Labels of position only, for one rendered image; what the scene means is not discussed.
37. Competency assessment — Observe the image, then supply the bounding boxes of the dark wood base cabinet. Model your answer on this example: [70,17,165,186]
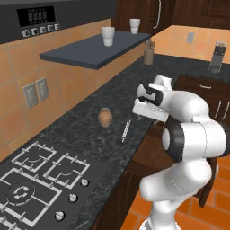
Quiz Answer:
[91,165,146,230]

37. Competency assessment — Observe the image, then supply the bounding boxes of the brown pot with utensils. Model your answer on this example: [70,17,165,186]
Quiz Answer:
[143,39,156,66]

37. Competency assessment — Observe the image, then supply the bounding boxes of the dark grey wall shelf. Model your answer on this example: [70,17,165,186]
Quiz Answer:
[39,30,153,71]

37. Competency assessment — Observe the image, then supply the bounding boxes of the dark wood drawer front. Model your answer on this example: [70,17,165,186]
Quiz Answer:
[172,74,230,102]

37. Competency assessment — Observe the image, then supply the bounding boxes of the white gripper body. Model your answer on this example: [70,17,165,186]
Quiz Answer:
[131,98,170,123]

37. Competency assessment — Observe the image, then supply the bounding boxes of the black hob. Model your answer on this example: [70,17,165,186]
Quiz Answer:
[0,140,111,230]

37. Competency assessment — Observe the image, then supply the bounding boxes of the silver hob knob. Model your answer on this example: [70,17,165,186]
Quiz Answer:
[54,210,66,221]
[80,178,91,188]
[67,193,78,203]

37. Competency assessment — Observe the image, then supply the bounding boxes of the dark wood wall cupboards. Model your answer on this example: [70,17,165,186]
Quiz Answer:
[111,0,230,36]

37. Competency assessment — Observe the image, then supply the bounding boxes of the silver cupboard door handle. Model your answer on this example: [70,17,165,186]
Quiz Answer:
[222,102,230,121]
[214,100,223,119]

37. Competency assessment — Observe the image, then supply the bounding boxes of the white cup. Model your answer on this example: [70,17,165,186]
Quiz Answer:
[101,26,116,47]
[128,18,141,35]

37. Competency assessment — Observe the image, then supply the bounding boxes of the small grey wall socket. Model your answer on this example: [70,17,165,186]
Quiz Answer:
[185,31,195,44]

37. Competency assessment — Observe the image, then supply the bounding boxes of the brown clay jar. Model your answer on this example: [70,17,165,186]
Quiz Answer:
[97,107,114,128]

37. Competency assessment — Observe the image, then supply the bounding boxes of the black microwave oven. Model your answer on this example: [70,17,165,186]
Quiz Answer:
[0,0,118,45]

